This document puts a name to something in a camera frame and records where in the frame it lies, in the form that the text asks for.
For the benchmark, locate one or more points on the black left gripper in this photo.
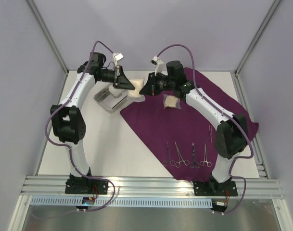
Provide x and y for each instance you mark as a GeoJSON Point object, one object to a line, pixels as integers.
{"type": "Point", "coordinates": [120, 80]}

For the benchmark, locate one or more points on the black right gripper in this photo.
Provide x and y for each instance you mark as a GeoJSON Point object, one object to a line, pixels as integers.
{"type": "Point", "coordinates": [153, 83]}

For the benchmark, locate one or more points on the clear packet beige gauze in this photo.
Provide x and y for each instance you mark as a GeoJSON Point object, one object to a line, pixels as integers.
{"type": "Point", "coordinates": [170, 101]}
{"type": "Point", "coordinates": [134, 95]}

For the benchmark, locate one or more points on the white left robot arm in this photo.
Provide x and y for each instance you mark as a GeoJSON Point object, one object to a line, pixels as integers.
{"type": "Point", "coordinates": [66, 118]}

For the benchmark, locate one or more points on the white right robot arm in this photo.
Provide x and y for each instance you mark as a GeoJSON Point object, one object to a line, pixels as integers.
{"type": "Point", "coordinates": [231, 129]}

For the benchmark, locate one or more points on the steel instrument tray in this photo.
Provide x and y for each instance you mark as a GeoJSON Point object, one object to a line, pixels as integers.
{"type": "Point", "coordinates": [109, 102]}

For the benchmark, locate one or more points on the purple cloth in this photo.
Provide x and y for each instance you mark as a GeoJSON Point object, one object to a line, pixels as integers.
{"type": "Point", "coordinates": [156, 126]}

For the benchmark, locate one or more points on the steel tweezers left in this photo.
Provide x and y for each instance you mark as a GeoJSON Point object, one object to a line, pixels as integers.
{"type": "Point", "coordinates": [211, 133]}

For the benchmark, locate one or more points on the steel forceps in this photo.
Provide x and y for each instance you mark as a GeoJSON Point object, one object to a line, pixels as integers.
{"type": "Point", "coordinates": [205, 161]}
{"type": "Point", "coordinates": [181, 160]}
{"type": "Point", "coordinates": [169, 161]}

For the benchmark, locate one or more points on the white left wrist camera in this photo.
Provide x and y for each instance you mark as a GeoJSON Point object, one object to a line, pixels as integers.
{"type": "Point", "coordinates": [117, 57]}

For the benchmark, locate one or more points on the black handled scissors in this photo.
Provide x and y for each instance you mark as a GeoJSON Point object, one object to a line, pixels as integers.
{"type": "Point", "coordinates": [194, 163]}

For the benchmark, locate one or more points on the aluminium front frame rail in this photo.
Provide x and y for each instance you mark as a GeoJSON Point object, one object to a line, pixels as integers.
{"type": "Point", "coordinates": [158, 187]}

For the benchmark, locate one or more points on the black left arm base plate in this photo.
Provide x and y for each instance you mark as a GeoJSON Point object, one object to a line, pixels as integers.
{"type": "Point", "coordinates": [82, 185]}

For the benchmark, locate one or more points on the left aluminium frame post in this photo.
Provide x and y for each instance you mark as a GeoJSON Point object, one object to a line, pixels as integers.
{"type": "Point", "coordinates": [43, 27]}

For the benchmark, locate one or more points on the aluminium frame post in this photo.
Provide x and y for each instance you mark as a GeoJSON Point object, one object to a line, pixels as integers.
{"type": "Point", "coordinates": [258, 35]}
{"type": "Point", "coordinates": [43, 27]}

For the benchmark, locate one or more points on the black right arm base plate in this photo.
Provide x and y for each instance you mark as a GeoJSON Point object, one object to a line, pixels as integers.
{"type": "Point", "coordinates": [213, 188]}

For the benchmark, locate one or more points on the right aluminium side rail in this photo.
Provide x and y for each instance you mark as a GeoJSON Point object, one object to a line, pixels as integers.
{"type": "Point", "coordinates": [259, 156]}

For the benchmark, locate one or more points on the right aluminium frame post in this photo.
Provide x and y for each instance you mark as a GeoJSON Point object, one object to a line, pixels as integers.
{"type": "Point", "coordinates": [258, 35]}

